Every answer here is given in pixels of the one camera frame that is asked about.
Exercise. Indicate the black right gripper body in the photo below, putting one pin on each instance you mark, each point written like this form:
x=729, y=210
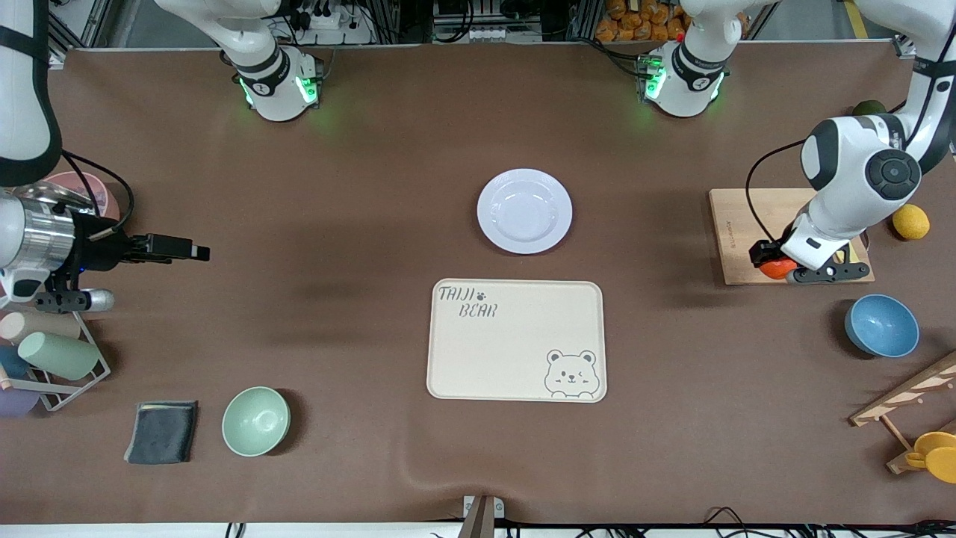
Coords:
x=103, y=246

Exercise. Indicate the orange fruit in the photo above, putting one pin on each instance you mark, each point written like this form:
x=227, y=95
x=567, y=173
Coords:
x=777, y=269

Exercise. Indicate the white round plate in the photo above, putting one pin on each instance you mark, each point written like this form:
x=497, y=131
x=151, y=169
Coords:
x=524, y=211

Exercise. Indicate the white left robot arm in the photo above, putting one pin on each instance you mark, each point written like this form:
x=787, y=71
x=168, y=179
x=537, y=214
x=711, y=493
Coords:
x=851, y=172

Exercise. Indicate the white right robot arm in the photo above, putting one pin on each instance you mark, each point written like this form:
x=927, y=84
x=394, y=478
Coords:
x=276, y=90

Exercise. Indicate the wooden cutting board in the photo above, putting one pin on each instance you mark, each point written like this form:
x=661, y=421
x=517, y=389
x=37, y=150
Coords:
x=736, y=224

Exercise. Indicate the pink bowl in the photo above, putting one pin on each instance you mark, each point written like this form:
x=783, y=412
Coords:
x=86, y=187

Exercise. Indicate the beige cup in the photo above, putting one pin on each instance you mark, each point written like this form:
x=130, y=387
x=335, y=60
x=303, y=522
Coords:
x=41, y=326

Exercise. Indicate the mint green cup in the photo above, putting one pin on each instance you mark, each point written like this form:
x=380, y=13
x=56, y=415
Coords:
x=58, y=356

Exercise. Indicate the blue bowl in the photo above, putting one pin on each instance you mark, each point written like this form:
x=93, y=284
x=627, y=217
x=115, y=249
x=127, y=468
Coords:
x=883, y=326

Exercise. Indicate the yellow lemon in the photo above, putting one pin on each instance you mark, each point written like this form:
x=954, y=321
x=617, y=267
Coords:
x=913, y=222

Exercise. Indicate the blue cup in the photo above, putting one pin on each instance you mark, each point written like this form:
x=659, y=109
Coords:
x=11, y=362

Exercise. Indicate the green avocado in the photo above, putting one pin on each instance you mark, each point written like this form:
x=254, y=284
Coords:
x=868, y=107

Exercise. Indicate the purple cup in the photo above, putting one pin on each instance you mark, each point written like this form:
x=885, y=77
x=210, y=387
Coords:
x=16, y=402

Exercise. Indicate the dark grey folded cloth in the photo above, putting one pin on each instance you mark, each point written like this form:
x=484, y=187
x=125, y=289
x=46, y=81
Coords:
x=162, y=432

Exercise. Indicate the green bowl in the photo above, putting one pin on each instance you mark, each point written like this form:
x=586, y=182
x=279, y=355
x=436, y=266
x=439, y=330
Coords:
x=255, y=421

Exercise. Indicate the wooden rack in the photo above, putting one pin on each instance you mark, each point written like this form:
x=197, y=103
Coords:
x=907, y=392

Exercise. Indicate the yellow cup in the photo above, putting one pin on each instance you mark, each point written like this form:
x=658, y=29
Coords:
x=944, y=466
x=935, y=442

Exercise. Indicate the bag of orange bread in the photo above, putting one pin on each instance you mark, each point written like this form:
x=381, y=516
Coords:
x=642, y=21

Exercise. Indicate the cream bear print tray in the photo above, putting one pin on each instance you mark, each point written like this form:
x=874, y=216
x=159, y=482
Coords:
x=515, y=351

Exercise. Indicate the white power strip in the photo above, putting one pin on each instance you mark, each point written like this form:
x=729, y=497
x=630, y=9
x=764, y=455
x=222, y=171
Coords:
x=506, y=33

